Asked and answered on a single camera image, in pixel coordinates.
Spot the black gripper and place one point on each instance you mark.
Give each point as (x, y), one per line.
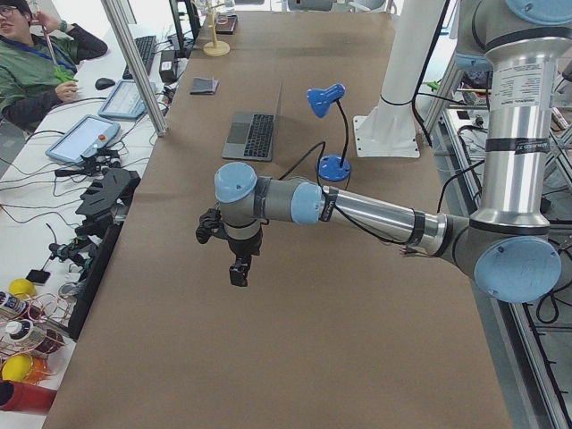
(244, 245)

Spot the grey laptop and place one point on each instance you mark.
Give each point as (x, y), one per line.
(252, 134)

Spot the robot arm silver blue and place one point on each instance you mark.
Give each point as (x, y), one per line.
(503, 245)

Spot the blue desk lamp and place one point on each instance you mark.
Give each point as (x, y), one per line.
(333, 164)

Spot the folded grey cloth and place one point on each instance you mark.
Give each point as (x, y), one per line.
(203, 86)

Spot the near teach pendant tablet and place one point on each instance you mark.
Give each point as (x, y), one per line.
(84, 139)

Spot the teach pendant tablet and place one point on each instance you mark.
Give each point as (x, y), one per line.
(124, 102)
(84, 139)

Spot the far teach pendant tablet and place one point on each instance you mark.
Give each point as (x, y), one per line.
(124, 102)

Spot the black power adapter box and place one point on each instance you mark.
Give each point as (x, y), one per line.
(168, 66)

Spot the yellow ball upper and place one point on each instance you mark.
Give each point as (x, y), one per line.
(22, 288)

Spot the yellow ball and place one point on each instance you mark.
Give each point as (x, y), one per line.
(22, 288)
(17, 368)

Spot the wooden mug tree stand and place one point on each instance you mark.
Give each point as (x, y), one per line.
(211, 9)

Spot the black computer mouse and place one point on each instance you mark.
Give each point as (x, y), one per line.
(104, 83)

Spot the yellow ball lower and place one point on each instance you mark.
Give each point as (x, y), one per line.
(17, 368)

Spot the black keyboard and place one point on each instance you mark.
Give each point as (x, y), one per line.
(146, 46)

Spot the red cylinder container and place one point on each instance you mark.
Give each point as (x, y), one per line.
(26, 398)

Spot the person in green jacket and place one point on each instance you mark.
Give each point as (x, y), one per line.
(39, 59)

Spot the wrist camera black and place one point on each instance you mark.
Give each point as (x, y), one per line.
(210, 225)

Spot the black plastic bracket stack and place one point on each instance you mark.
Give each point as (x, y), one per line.
(115, 188)

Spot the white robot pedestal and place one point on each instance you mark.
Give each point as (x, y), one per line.
(389, 130)

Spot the copper wire bottle rack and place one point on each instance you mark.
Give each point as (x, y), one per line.
(25, 328)

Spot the black tray with frame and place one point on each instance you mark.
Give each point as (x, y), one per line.
(226, 24)

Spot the aluminium frame post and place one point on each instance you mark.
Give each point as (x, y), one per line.
(121, 29)

